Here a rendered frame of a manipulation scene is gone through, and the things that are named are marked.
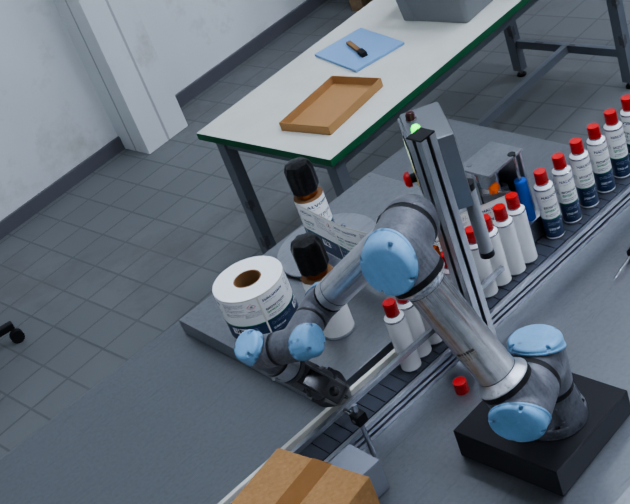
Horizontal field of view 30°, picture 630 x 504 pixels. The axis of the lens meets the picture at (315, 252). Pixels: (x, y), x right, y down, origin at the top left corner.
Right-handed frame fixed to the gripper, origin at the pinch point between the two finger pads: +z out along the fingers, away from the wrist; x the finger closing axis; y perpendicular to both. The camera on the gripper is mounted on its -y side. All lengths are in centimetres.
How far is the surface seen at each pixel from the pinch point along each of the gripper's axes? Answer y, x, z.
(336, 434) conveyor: -0.4, 8.8, 1.2
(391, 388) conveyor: -1.3, -6.9, 10.3
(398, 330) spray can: -2.4, -19.6, 1.9
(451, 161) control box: -17, -55, -23
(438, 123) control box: -12, -62, -27
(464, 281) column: -16.3, -35.6, -0.9
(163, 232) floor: 277, -32, 126
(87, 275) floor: 287, 4, 105
